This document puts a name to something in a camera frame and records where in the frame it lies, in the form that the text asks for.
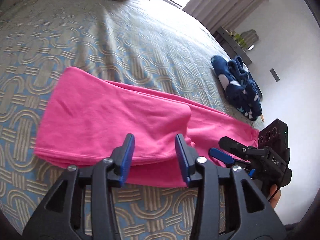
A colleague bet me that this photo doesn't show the pink pants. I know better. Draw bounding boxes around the pink pants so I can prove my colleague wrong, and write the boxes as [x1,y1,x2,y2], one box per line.
[34,67,259,187]

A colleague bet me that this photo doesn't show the navy fleece folded garment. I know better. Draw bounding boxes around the navy fleece folded garment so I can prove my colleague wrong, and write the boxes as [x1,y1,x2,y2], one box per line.
[210,55,262,121]

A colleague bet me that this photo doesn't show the black camera box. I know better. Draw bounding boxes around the black camera box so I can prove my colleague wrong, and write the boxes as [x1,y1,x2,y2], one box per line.
[258,119,288,154]

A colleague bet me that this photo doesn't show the wall socket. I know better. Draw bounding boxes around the wall socket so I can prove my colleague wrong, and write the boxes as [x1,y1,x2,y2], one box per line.
[270,68,280,82]

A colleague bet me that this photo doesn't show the patterned blue gold bedspread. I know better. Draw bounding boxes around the patterned blue gold bedspread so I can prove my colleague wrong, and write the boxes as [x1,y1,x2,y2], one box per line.
[0,0,266,240]

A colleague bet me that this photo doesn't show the beige curtain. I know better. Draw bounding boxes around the beige curtain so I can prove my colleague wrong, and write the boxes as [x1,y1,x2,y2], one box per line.
[183,0,267,34]

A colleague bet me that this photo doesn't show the person's right hand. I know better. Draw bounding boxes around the person's right hand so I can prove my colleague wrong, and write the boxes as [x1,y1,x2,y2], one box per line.
[268,185,281,209]

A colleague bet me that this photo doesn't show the green plant on dresser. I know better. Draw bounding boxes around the green plant on dresser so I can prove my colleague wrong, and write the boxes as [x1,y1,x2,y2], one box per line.
[227,30,249,50]

